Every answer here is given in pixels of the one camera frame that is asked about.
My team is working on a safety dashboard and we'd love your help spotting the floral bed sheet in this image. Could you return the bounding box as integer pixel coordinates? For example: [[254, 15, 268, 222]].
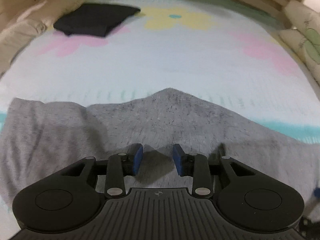
[[1, 0, 319, 144]]

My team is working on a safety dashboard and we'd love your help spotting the black folded garment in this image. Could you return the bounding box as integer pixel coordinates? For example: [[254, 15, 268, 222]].
[[53, 3, 141, 37]]

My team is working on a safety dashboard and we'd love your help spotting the beige pillow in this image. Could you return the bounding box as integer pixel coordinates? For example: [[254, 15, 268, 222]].
[[0, 0, 63, 75]]

